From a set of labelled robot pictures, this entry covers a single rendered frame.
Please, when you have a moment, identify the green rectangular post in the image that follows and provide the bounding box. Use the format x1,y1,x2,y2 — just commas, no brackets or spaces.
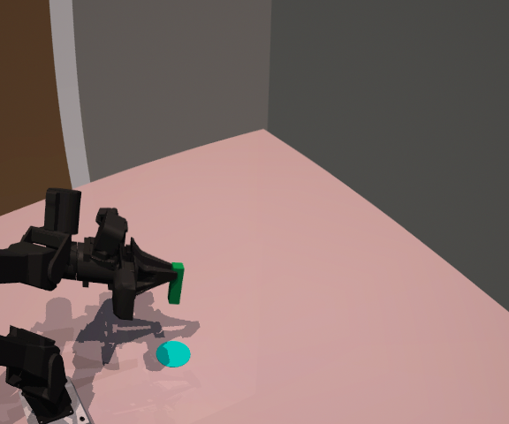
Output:
168,262,185,305

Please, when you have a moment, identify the cyan circle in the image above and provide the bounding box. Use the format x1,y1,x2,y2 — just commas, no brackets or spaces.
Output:
156,341,190,367

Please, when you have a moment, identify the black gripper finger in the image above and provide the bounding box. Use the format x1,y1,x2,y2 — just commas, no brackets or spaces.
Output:
133,256,178,299
130,237,172,269

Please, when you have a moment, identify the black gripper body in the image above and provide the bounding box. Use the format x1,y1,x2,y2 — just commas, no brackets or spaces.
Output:
76,221,136,321

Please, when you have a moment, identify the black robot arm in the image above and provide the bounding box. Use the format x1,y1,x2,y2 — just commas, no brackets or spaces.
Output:
0,188,126,424

